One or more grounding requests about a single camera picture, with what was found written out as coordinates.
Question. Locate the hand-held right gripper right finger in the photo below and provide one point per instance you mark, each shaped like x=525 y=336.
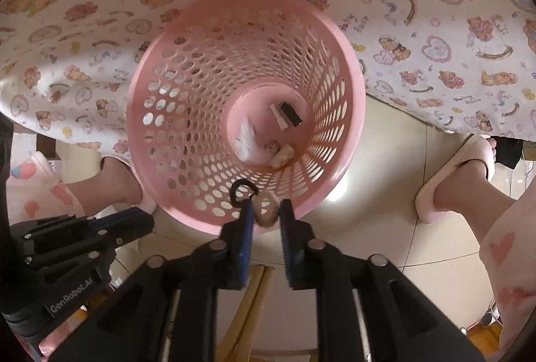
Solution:
x=289 y=244

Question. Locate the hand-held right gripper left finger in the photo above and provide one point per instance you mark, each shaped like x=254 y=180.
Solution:
x=246 y=244

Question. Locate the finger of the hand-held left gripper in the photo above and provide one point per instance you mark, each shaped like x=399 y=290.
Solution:
x=130 y=221

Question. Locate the black plastic spoon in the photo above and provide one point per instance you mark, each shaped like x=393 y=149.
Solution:
x=239 y=185

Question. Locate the beige paper roll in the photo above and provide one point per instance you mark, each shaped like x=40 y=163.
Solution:
x=282 y=156

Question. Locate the white tissue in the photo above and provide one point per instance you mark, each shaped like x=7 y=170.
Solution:
x=247 y=142

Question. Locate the white stick wrapper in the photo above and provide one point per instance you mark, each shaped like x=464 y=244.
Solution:
x=278 y=117

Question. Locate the black paper roll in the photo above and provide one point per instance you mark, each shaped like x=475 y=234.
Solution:
x=292 y=113

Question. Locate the pink plastic basket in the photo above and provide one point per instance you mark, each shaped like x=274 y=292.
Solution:
x=201 y=85

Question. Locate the person's left foot pink slipper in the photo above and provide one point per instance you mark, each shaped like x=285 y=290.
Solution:
x=123 y=186

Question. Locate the person's foot pink slipper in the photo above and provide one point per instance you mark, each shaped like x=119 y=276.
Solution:
x=123 y=186
x=456 y=186

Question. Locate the wooden stool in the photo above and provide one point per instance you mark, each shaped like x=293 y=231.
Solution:
x=255 y=303

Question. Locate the person's left pajama leg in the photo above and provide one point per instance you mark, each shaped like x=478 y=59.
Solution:
x=42 y=186

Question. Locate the person's pajama leg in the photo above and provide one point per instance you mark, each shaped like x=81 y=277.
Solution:
x=511 y=261
x=42 y=186

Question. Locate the person's right foot pink slipper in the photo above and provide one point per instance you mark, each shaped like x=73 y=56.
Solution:
x=456 y=186

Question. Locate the person's right pajama leg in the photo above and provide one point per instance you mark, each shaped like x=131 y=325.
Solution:
x=511 y=261

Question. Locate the bear printed blanket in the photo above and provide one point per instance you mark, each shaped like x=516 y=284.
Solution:
x=377 y=10

